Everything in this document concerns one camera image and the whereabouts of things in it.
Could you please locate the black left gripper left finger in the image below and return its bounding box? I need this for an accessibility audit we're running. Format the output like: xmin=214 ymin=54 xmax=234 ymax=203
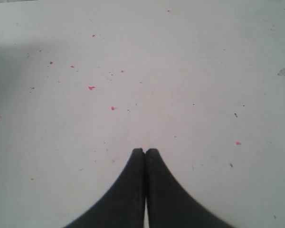
xmin=66 ymin=148 xmax=145 ymax=228

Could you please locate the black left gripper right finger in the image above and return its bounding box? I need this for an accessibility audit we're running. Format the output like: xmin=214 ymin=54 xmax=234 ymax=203
xmin=145 ymin=149 xmax=232 ymax=228

